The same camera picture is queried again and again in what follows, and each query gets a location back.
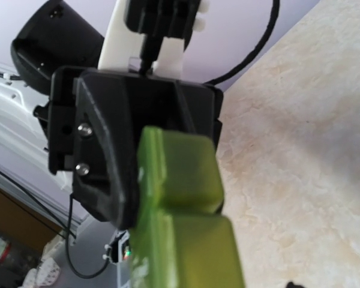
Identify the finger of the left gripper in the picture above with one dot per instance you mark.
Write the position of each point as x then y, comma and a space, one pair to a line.
197, 109

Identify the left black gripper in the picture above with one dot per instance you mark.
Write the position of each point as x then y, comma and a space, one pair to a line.
96, 118

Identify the green weekly pill organizer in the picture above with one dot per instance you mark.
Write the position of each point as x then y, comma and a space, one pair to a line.
181, 240

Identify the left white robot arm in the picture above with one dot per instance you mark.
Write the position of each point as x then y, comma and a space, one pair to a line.
55, 36

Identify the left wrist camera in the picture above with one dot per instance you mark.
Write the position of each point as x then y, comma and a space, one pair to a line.
152, 31

